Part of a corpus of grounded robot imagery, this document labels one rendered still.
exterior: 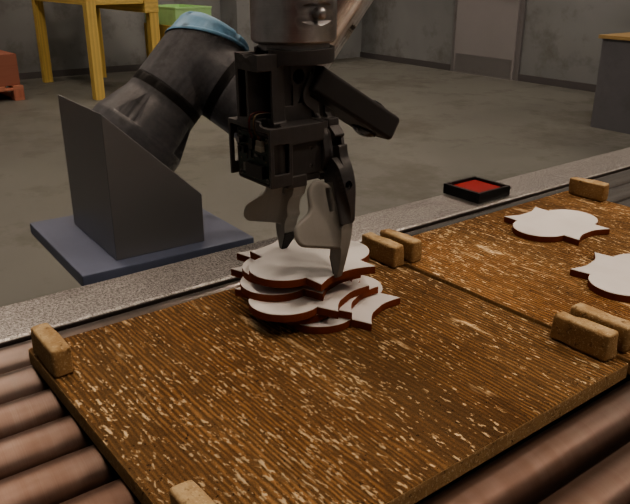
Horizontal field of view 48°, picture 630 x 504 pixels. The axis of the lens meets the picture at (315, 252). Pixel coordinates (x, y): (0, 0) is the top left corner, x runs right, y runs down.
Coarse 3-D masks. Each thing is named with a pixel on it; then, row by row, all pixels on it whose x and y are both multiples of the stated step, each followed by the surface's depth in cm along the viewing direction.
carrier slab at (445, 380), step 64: (128, 320) 70; (192, 320) 70; (256, 320) 70; (384, 320) 70; (448, 320) 70; (512, 320) 70; (64, 384) 59; (128, 384) 59; (192, 384) 59; (256, 384) 59; (320, 384) 59; (384, 384) 59; (448, 384) 59; (512, 384) 59; (576, 384) 59; (128, 448) 51; (192, 448) 51; (256, 448) 51; (320, 448) 51; (384, 448) 51; (448, 448) 51
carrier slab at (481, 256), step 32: (480, 224) 97; (608, 224) 97; (448, 256) 86; (480, 256) 86; (512, 256) 86; (544, 256) 86; (576, 256) 86; (480, 288) 77; (512, 288) 77; (544, 288) 77; (576, 288) 77; (544, 320) 70
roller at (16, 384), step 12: (612, 192) 117; (624, 192) 118; (12, 372) 64; (24, 372) 64; (36, 372) 65; (0, 384) 63; (12, 384) 63; (24, 384) 63; (36, 384) 64; (0, 396) 62; (12, 396) 63; (24, 396) 63
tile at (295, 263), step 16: (256, 256) 73; (272, 256) 73; (288, 256) 72; (304, 256) 72; (320, 256) 72; (352, 256) 72; (368, 256) 73; (256, 272) 69; (272, 272) 69; (288, 272) 68; (304, 272) 68; (320, 272) 68; (352, 272) 69; (368, 272) 70; (320, 288) 66
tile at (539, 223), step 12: (504, 216) 98; (516, 216) 97; (528, 216) 97; (540, 216) 97; (552, 216) 97; (564, 216) 97; (576, 216) 97; (588, 216) 97; (516, 228) 93; (528, 228) 93; (540, 228) 93; (552, 228) 93; (564, 228) 93; (576, 228) 93; (588, 228) 93; (600, 228) 93; (540, 240) 90; (552, 240) 90; (564, 240) 91; (576, 240) 89
